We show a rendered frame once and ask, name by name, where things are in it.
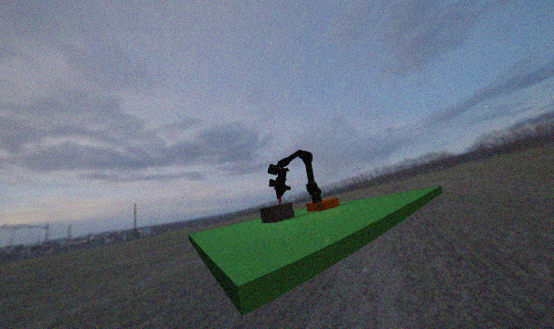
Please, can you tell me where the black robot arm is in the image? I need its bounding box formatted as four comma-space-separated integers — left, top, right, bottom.
268, 150, 323, 204

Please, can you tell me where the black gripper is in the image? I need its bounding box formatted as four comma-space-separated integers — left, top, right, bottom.
269, 175, 291, 199

